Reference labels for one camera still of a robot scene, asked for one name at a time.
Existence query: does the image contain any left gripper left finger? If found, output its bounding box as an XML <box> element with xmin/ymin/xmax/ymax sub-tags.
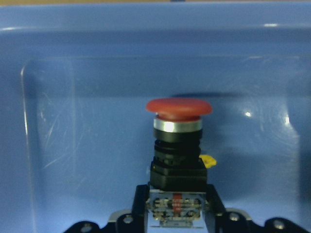
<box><xmin>131</xmin><ymin>184</ymin><xmax>150</xmax><ymax>233</ymax></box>

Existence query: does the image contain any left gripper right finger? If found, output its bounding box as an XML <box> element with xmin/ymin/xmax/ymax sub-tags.
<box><xmin>204</xmin><ymin>184</ymin><xmax>226</xmax><ymax>233</ymax></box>

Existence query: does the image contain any red emergency stop button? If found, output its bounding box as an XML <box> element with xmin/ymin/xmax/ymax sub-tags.
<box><xmin>146</xmin><ymin>98</ymin><xmax>212</xmax><ymax>229</ymax></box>

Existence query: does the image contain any blue plastic tray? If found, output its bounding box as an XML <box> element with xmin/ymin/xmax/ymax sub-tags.
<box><xmin>0</xmin><ymin>1</ymin><xmax>311</xmax><ymax>233</ymax></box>

